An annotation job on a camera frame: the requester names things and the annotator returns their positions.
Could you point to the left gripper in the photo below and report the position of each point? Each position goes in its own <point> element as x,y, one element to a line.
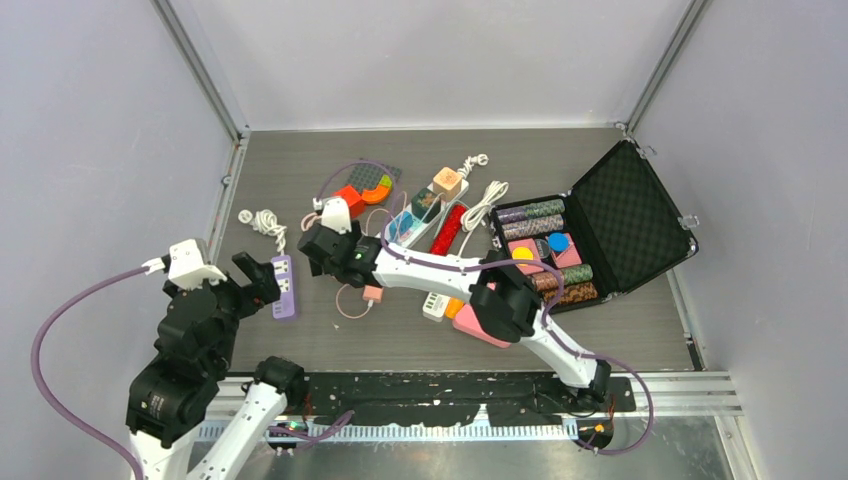
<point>264,286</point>

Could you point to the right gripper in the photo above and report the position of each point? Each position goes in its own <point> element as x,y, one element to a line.
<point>354,236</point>

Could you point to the purple power strip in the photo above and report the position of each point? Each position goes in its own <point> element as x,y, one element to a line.
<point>284,309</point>

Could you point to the blue plug adapter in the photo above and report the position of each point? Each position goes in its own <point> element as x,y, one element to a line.
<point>401,227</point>

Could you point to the white multicolour power strip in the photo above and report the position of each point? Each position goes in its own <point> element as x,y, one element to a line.
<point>422,228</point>

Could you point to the dark green cube adapter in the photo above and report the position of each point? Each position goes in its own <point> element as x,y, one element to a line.
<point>425,205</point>

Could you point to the beige cube adapter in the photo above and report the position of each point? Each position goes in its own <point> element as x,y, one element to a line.
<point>447,184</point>

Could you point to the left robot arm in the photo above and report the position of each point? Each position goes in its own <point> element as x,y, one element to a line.
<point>169,398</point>

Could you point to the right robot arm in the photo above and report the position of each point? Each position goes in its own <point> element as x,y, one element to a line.
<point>502,298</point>

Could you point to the pink charger plug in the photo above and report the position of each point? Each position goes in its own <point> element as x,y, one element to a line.
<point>371,295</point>

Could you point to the red cube adapter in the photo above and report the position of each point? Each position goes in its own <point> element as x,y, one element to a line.
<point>353,199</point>

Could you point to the orange curved block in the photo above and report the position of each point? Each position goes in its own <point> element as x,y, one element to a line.
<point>379,193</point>

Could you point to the grey building baseplate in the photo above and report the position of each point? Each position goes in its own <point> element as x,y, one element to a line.
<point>366,176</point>

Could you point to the small white power strip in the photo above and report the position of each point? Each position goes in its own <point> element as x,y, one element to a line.
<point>435,306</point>

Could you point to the red glitter microphone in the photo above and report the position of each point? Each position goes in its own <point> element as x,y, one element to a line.
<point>448,231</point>

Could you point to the yellow curved block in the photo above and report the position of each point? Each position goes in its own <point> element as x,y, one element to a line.
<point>453,307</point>

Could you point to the pink triangular socket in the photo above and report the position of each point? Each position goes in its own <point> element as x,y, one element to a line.
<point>466,322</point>

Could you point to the black poker chip case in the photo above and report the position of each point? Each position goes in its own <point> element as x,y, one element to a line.
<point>616,229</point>

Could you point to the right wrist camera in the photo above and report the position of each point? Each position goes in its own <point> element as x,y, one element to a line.
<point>333,213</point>

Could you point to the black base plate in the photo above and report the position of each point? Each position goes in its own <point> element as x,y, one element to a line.
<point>444,399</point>

